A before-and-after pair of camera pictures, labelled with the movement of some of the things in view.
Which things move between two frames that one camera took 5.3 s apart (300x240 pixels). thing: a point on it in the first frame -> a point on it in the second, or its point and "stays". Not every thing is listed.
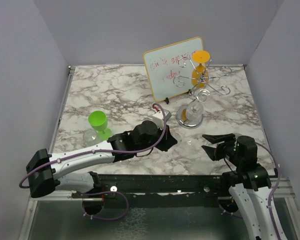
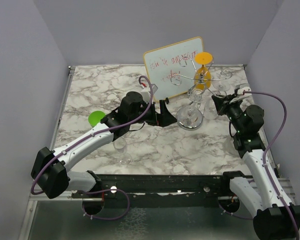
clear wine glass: [185, 140] -> [210, 109]
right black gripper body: [228, 150] -> [232, 110]
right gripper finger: [216, 138] -> [219, 102]
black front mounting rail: [159, 191] stays
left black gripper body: [163, 145] -> [151, 117]
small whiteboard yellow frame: [169, 69] stays
